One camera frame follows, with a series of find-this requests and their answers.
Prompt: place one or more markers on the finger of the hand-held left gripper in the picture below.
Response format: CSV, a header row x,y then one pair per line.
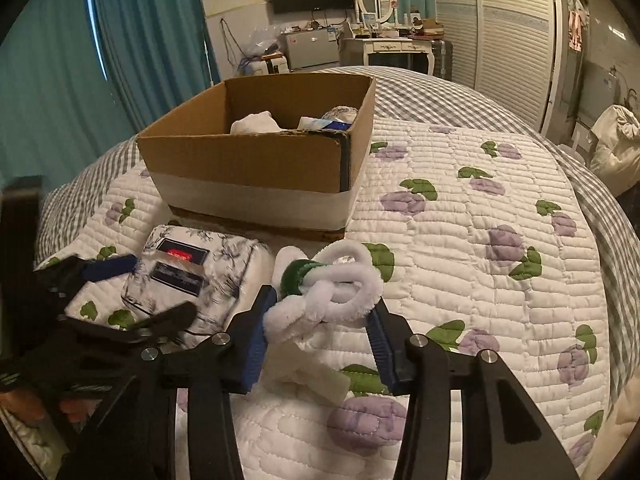
x,y
112,266
165,316

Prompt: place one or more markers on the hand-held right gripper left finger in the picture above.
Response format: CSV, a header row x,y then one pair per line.
x,y
251,345

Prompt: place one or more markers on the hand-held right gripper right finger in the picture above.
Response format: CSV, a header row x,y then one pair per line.
x,y
386,355

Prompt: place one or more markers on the floral print bedding package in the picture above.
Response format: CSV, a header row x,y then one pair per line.
x,y
220,265

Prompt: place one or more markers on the white and green chenille flower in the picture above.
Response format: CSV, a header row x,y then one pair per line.
x,y
325,285

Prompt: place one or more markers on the cardboard box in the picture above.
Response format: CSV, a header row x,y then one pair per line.
x,y
250,170

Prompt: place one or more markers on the person's left hand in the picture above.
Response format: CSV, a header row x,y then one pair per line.
x,y
22,404

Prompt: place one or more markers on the dark furniture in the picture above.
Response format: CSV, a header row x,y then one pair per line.
x,y
20,220

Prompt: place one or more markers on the floral quilted blanket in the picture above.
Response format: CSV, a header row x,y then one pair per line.
x,y
475,270

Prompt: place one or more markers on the wide teal curtain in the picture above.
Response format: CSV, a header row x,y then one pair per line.
x,y
75,60

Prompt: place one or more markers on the blue and white packet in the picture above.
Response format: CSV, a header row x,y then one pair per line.
x,y
322,124

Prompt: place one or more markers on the grey knitted item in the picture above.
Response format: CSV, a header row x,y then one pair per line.
x,y
342,111

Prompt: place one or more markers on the grey checked bedsheet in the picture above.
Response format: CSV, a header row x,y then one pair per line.
x,y
425,95

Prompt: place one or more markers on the clear plastic bag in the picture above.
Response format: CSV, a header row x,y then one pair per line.
x,y
262,40

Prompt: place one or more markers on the small white fridge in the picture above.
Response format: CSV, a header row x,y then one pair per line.
x,y
310,50

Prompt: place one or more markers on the dark suitcase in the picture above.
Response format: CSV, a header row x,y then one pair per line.
x,y
442,57

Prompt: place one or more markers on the white dressing table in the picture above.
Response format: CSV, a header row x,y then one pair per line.
x,y
395,47

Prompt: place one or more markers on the white cloth pile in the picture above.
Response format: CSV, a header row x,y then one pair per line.
x,y
617,145

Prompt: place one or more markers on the white louvred wardrobe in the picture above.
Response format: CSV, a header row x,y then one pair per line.
x,y
505,35

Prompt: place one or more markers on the pink hanging garment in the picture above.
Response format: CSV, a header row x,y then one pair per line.
x,y
576,27

